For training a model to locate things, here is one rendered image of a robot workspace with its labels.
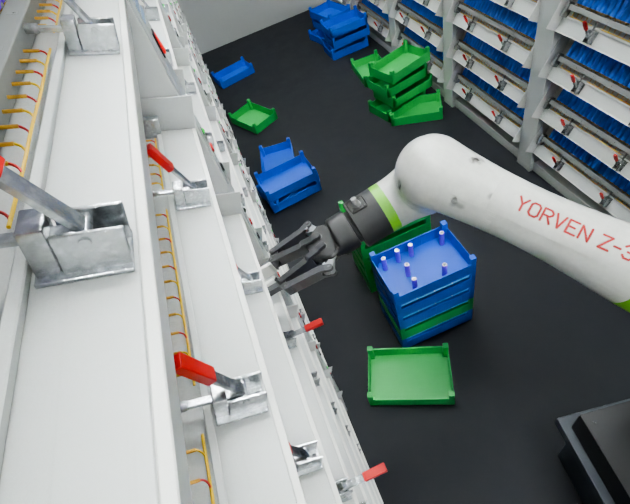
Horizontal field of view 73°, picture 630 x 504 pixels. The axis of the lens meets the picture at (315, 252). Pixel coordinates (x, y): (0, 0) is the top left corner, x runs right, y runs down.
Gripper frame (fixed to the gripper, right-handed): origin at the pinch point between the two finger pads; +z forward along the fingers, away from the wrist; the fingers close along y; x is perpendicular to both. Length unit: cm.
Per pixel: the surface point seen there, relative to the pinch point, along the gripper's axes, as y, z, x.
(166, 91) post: -8.6, -8.1, -34.6
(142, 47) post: -8.6, -9.4, -40.7
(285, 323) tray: 5.0, 0.5, 8.1
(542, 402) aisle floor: 16, -44, 108
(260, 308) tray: 13.8, -2.6, -10.7
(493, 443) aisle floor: 21, -23, 103
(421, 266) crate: -32, -34, 73
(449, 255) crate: -31, -44, 75
